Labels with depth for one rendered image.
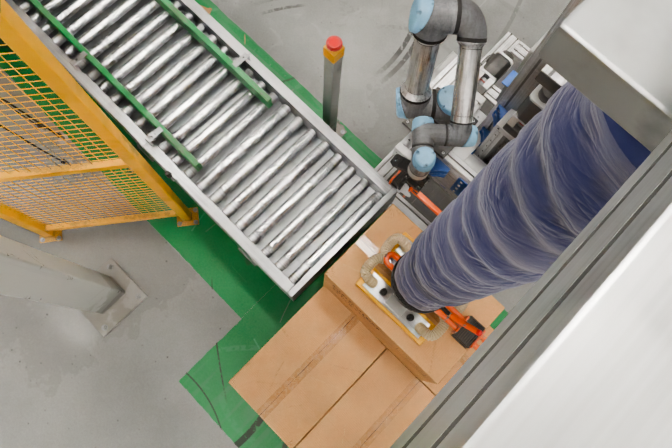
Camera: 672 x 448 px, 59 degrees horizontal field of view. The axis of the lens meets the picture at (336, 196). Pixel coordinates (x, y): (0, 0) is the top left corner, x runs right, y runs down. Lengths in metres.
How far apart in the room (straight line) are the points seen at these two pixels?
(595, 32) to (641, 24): 0.04
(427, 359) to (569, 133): 1.74
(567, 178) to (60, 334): 3.10
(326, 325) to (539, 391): 2.51
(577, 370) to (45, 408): 3.40
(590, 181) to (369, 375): 2.13
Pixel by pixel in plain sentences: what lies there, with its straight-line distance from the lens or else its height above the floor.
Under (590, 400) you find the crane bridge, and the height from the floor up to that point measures 3.05.
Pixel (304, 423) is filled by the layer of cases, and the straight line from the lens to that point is 2.75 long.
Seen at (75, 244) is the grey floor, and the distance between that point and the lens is 3.58.
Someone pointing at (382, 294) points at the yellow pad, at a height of 1.00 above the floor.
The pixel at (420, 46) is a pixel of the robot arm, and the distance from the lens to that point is 2.04.
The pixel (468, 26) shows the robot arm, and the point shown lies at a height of 1.63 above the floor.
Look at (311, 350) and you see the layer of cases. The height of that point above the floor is 0.54.
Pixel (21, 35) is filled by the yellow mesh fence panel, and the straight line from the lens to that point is 1.62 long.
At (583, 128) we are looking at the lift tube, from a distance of 0.70.
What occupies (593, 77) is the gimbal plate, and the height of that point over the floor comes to 2.86.
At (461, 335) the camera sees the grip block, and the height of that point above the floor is 1.09.
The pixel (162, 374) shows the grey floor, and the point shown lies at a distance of 3.37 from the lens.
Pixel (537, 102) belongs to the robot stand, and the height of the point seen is 1.53.
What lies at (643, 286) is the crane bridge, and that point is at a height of 3.05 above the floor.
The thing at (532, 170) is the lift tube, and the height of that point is 2.54.
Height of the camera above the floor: 3.27
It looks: 75 degrees down
